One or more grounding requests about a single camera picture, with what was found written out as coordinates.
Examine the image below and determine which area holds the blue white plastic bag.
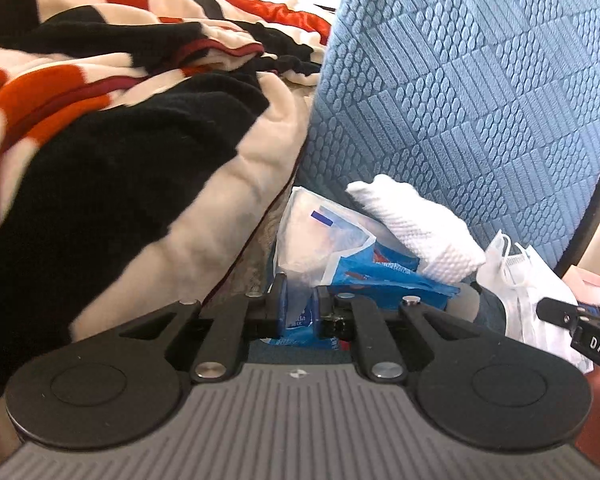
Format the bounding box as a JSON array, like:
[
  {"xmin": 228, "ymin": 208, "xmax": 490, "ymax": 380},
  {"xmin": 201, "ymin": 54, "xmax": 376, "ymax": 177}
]
[{"xmin": 264, "ymin": 186, "xmax": 460, "ymax": 349}]

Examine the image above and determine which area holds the white face mask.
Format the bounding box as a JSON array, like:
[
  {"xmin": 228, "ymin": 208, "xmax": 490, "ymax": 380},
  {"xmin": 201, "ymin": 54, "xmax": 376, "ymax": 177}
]
[{"xmin": 477, "ymin": 232, "xmax": 594, "ymax": 374}]

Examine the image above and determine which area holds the white knitted cloth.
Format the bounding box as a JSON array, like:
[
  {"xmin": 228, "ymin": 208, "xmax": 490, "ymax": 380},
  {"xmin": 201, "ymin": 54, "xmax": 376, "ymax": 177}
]
[{"xmin": 346, "ymin": 174, "xmax": 486, "ymax": 285}]

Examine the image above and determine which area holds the panda plush toy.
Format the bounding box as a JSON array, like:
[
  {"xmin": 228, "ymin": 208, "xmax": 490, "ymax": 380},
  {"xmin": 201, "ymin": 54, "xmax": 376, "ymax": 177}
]
[{"xmin": 445, "ymin": 283, "xmax": 506, "ymax": 335}]

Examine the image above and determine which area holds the cream black red blanket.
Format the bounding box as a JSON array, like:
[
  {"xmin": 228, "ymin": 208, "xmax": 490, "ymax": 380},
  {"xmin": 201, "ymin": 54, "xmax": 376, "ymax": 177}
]
[{"xmin": 0, "ymin": 0, "xmax": 335, "ymax": 466}]

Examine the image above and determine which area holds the blue textured sofa cushion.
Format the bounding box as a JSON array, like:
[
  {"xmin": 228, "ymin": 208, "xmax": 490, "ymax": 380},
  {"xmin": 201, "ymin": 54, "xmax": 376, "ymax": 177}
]
[{"xmin": 247, "ymin": 0, "xmax": 600, "ymax": 366}]

